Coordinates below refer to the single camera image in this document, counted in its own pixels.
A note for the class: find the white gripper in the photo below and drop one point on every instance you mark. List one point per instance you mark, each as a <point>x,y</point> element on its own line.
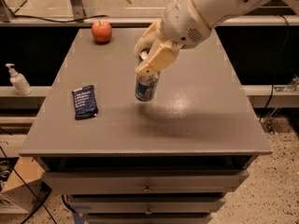
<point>183,23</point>

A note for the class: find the silver blue redbull can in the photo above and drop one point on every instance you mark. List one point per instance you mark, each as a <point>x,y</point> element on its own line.
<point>145,87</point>

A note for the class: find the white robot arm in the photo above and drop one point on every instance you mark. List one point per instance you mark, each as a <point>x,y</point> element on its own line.
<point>215,12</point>

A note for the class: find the dark blue rxbar wrapper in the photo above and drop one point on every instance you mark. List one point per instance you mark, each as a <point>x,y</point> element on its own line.
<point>84,103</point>

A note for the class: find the red apple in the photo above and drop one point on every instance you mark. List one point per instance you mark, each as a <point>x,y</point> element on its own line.
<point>102,31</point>

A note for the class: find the grey drawer cabinet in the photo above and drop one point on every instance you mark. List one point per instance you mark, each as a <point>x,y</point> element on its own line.
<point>169,161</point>

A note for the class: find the white pump soap bottle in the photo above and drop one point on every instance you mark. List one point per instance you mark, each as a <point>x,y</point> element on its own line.
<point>18,81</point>

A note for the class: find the cardboard box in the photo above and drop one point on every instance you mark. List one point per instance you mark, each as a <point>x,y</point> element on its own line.
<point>18,195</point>

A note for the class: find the grey metal bracket left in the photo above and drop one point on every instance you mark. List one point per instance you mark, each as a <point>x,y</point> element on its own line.
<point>77,9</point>

